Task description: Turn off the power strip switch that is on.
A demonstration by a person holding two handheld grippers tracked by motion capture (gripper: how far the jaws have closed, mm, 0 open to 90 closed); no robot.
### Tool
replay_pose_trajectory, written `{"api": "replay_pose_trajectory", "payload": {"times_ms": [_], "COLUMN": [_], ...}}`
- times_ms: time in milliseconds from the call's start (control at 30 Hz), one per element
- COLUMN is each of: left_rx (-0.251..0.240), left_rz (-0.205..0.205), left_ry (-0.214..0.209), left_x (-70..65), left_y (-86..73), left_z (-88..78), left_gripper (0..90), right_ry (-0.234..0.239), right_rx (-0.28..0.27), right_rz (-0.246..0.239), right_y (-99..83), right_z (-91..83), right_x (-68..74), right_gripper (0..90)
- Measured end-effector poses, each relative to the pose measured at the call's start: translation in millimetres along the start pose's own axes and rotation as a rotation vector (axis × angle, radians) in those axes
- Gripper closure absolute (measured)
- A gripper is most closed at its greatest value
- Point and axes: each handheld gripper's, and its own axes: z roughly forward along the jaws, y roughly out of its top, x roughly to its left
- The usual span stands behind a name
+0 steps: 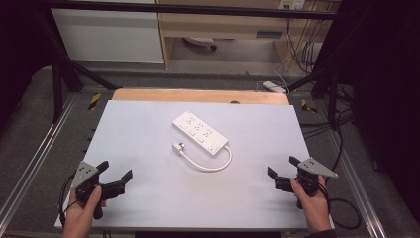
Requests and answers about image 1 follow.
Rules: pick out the white power plug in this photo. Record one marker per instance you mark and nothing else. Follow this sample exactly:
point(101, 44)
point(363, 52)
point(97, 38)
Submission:
point(177, 147)

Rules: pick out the person's right hand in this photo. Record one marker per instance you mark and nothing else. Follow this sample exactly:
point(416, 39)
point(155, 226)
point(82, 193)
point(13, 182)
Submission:
point(312, 206)

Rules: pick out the office chair base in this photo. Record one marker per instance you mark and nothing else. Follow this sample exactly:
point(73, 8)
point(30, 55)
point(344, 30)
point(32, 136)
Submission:
point(201, 42)

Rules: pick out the black metal frame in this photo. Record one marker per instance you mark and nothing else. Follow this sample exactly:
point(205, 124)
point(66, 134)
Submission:
point(62, 76)

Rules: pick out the wooden desk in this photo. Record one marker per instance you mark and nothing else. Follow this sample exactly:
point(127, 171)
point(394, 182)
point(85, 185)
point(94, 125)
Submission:
point(224, 28)

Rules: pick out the white cabinet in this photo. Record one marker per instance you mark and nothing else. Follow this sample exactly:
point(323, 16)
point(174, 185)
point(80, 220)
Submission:
point(109, 36)

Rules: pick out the white wall socket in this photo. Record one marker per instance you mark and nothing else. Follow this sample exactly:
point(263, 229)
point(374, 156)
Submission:
point(292, 4)

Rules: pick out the aluminium rail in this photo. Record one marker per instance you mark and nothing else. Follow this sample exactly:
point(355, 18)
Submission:
point(356, 185)
point(36, 158)

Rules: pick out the white floor power strip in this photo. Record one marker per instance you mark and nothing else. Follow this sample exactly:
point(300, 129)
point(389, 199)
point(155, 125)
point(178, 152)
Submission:
point(274, 87)

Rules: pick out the wooden table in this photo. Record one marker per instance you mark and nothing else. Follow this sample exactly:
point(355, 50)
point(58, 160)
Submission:
point(198, 96)

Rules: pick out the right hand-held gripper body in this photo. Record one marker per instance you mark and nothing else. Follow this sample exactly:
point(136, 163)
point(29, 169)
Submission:
point(308, 175)

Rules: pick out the person's left hand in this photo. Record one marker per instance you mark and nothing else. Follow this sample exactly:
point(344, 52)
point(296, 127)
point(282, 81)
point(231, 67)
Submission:
point(81, 214)

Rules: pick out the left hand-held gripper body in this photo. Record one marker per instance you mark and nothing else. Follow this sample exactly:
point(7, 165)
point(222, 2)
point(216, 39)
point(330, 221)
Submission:
point(86, 180)

